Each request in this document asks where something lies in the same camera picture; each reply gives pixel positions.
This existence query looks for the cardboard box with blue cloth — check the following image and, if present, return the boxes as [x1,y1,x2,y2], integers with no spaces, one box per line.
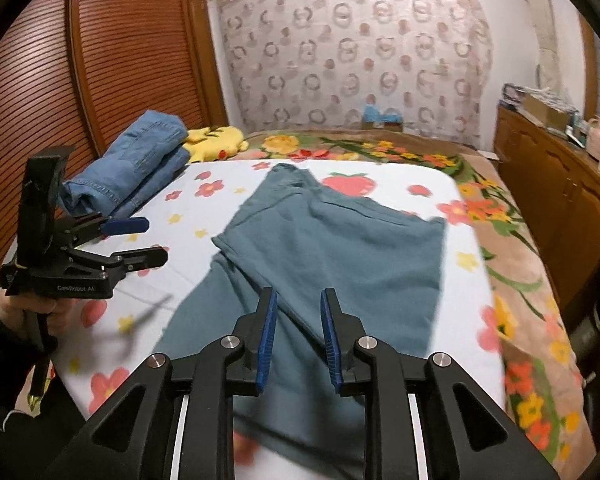
[361,102,405,132]

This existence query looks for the open cardboard box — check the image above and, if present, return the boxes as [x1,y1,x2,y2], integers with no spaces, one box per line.
[522,91,577,132]

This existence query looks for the folded blue denim jeans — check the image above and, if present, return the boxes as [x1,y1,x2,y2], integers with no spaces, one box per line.
[61,109,191,221]

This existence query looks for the wooden louvered wardrobe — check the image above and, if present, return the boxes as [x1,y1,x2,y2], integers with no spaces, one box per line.
[0,0,216,293]

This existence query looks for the brown floral blanket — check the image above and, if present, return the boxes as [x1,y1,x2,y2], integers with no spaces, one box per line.
[230,130,597,476]

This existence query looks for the white floral strawberry blanket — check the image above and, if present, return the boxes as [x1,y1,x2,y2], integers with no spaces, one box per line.
[2,159,507,480]

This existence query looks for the person's left forearm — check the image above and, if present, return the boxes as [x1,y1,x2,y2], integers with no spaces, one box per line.
[0,300,88,480]

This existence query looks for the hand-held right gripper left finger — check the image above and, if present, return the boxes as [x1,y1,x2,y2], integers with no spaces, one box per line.
[42,287,278,480]

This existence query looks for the brown wooden door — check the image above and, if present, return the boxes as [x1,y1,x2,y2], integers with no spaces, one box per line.
[186,0,231,132]

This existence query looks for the teal pants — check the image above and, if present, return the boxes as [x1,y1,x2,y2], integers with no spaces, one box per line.
[152,162,448,480]

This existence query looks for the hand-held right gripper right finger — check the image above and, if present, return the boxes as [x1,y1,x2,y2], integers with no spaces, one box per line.
[320,288,561,480]

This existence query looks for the pink container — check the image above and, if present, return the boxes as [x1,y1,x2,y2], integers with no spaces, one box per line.
[585,116,600,161]

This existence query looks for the wooden cabinet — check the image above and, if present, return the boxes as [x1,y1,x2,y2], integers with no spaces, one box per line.
[492,102,600,321]

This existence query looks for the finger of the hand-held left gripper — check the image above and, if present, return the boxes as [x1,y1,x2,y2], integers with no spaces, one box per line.
[62,245,169,278]
[55,212,150,248]

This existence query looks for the yellow plush toy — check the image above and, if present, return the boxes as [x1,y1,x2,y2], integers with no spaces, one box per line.
[181,125,248,163]

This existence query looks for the ring patterned curtain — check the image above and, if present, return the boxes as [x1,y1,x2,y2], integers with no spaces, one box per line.
[207,0,496,136]

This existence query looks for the person's left hand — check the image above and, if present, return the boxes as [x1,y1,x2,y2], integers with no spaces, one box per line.
[0,290,81,348]

